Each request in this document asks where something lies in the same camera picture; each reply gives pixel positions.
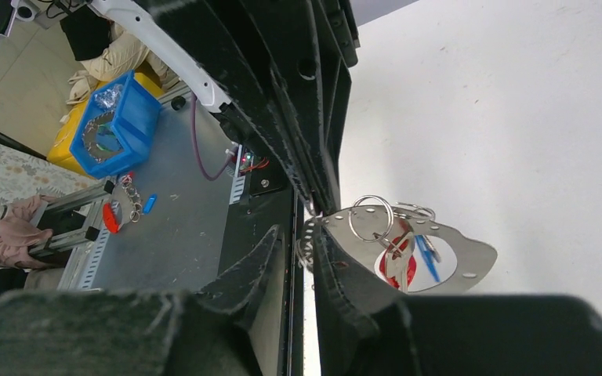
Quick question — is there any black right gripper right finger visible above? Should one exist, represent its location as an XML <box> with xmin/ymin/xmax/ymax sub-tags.
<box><xmin>313</xmin><ymin>226</ymin><xmax>415</xmax><ymax>375</ymax></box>

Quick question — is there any blue key tag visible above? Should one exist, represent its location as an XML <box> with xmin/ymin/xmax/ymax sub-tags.
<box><xmin>415</xmin><ymin>235</ymin><xmax>441</xmax><ymax>284</ymax></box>

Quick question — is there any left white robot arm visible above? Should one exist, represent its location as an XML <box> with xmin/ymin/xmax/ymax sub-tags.
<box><xmin>92</xmin><ymin>1</ymin><xmax>360</xmax><ymax>214</ymax></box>

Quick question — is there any yellow plastic bin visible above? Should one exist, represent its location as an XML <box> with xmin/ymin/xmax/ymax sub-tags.
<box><xmin>46</xmin><ymin>63</ymin><xmax>164</xmax><ymax>177</ymax></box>

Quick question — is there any silver key with red tag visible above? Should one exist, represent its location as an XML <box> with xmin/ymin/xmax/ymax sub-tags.
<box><xmin>348</xmin><ymin>195</ymin><xmax>415</xmax><ymax>294</ymax></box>

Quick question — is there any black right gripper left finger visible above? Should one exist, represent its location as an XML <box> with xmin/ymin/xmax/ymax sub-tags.
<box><xmin>197</xmin><ymin>225</ymin><xmax>280</xmax><ymax>332</ymax></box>

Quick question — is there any blue plastic bin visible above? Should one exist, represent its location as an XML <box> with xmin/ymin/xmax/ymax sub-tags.
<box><xmin>70</xmin><ymin>70</ymin><xmax>162</xmax><ymax>179</ymax></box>

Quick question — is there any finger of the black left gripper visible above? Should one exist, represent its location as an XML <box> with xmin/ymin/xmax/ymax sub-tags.
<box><xmin>150</xmin><ymin>1</ymin><xmax>317</xmax><ymax>208</ymax></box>
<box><xmin>284</xmin><ymin>1</ymin><xmax>360</xmax><ymax>214</ymax></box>

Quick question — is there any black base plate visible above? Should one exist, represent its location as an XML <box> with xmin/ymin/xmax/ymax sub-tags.
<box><xmin>218</xmin><ymin>156</ymin><xmax>296</xmax><ymax>274</ymax></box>

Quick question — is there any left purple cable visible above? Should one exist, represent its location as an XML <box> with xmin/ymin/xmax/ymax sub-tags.
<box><xmin>190</xmin><ymin>98</ymin><xmax>240</xmax><ymax>183</ymax></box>

